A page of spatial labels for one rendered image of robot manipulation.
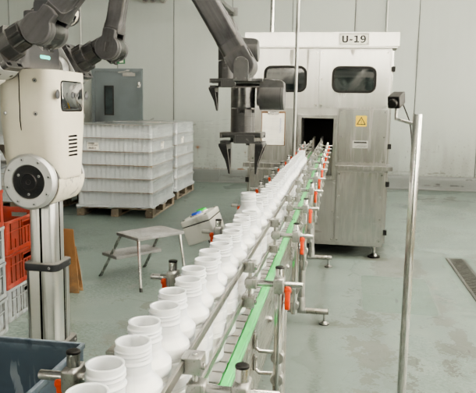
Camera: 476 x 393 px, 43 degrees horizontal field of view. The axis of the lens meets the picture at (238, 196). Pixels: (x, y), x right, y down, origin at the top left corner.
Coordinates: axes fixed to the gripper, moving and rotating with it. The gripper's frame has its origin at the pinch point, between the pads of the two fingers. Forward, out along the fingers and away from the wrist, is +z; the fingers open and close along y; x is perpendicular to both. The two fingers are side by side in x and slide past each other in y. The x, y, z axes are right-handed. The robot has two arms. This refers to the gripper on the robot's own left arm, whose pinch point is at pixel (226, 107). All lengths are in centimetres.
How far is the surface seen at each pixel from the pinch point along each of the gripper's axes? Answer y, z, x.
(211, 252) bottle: -14, 24, 92
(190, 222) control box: 3.1, 30.0, 35.4
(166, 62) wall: 288, -76, -941
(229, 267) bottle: -17, 27, 89
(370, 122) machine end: -63, 14, -389
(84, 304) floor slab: 139, 141, -203
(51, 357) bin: 18, 48, 86
